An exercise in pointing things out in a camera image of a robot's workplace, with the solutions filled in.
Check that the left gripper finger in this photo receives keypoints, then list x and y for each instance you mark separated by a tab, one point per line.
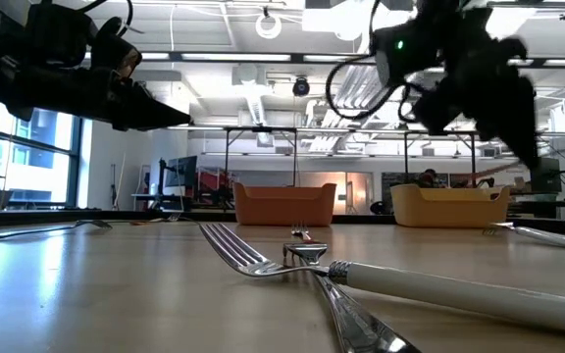
140	125
150	108

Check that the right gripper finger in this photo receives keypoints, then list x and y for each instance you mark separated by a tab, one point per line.
520	117
491	120

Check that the all-metal silver fork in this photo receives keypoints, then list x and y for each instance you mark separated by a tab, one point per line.
356	323

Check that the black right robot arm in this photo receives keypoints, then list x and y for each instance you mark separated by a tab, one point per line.
439	11

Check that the computer monitor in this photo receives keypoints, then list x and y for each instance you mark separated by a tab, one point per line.
184	171
549	179

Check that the person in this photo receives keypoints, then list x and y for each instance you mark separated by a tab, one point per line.
427	177

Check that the large glass window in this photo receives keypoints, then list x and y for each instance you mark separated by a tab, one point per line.
42	171

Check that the black metal stand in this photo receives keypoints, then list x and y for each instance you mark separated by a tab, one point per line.
406	162
263	129

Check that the yellow plastic bin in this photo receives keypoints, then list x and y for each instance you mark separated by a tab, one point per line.
449	208

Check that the orange plastic bin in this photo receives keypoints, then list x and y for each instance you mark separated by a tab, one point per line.
285	206

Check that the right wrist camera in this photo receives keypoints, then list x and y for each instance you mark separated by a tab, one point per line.
410	59

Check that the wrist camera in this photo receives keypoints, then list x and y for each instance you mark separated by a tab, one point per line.
410	59
59	34

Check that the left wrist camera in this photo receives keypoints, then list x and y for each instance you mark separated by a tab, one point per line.
59	34

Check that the black aluminium table frame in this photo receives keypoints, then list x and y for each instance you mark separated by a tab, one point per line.
204	216

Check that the black hanging dome camera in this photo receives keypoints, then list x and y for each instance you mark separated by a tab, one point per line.
300	86

